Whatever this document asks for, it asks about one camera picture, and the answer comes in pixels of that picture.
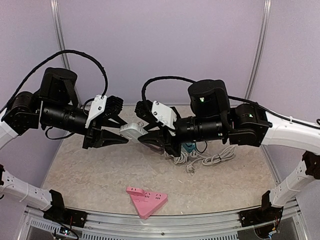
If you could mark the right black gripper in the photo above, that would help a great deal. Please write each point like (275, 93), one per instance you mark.
(173, 149)

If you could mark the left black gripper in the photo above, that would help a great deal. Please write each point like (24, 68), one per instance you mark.
(107, 138)

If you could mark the white square charger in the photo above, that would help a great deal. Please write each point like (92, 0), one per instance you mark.
(132, 131)

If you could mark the teal power strip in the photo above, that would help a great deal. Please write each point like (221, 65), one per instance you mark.
(188, 147)

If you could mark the pink triangular power strip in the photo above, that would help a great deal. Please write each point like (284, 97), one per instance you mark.
(147, 205)

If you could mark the purple power strip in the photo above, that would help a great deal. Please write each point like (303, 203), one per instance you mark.
(156, 149)

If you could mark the pink square plug adapter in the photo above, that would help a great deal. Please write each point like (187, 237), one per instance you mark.
(134, 191)

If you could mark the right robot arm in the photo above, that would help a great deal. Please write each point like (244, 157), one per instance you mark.
(248, 124)

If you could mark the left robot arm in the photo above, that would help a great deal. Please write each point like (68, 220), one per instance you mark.
(55, 105)

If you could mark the white round plug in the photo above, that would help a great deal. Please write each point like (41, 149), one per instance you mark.
(193, 154)

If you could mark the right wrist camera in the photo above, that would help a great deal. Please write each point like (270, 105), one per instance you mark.
(156, 113)

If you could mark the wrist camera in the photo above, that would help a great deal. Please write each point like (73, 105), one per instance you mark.
(156, 113)
(102, 106)

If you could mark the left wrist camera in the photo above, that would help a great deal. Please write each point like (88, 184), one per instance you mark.
(102, 106)

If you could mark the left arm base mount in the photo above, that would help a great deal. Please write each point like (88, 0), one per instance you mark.
(66, 216)

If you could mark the aluminium front rail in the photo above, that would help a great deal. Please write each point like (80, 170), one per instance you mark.
(225, 225)

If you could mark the right aluminium corner post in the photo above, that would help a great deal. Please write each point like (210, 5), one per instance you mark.
(259, 48)

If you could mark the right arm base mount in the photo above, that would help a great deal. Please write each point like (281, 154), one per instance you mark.
(260, 215)

